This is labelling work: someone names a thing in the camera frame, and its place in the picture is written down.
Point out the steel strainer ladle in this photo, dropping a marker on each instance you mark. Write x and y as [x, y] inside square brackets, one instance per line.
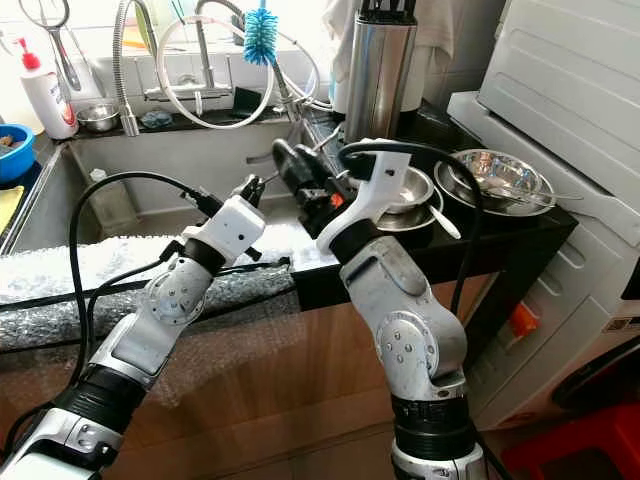
[65, 60]

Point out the white washing machine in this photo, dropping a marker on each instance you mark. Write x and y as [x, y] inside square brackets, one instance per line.
[560, 80]

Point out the white spray bottle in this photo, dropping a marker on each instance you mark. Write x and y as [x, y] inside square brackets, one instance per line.
[8, 100]

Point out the blue plastic basin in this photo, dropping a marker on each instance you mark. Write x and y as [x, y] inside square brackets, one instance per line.
[15, 165]

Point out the steel gooseneck faucet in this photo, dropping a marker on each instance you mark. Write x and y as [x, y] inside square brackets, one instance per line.
[208, 65]

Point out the wide steel basin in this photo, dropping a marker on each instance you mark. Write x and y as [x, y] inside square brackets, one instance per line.
[540, 200]

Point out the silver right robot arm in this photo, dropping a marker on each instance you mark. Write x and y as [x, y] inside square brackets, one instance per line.
[410, 330]

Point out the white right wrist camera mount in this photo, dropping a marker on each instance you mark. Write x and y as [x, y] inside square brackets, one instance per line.
[375, 190]

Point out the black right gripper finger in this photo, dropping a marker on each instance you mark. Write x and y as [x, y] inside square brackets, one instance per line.
[302, 158]
[292, 175]

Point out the wooden cabinet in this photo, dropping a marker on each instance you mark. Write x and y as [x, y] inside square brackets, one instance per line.
[310, 390]

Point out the yellow cloth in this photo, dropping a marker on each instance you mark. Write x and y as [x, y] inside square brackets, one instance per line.
[10, 205]

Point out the orange plastic object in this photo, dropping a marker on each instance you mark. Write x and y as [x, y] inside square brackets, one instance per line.
[523, 320]

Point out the clear plastic bottle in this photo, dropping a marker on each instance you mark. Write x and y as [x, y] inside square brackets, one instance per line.
[105, 195]

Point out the red plastic container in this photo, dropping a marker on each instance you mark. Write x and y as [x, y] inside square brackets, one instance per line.
[570, 445]

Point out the clear bubble wrap sheet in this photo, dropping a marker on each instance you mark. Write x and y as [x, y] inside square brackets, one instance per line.
[80, 280]

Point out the small steel bowl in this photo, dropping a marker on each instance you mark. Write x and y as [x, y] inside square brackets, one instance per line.
[98, 118]

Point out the white red pump bottle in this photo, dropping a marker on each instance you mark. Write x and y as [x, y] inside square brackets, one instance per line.
[50, 100]

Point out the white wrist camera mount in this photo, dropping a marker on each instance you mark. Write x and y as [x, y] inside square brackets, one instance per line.
[230, 228]
[375, 190]

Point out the steel knife block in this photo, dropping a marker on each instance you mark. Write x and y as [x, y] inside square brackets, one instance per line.
[380, 85]

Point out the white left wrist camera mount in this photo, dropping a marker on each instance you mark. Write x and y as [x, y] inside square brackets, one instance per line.
[230, 228]

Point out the blue bottle brush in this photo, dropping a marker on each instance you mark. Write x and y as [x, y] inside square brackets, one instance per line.
[260, 35]

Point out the dark scouring pad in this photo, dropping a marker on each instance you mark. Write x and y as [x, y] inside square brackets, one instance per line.
[156, 120]

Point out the teal dish sponge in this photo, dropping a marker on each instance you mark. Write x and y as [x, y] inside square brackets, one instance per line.
[10, 143]

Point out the stainless steel sink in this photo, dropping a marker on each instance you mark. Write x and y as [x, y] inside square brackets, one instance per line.
[170, 160]

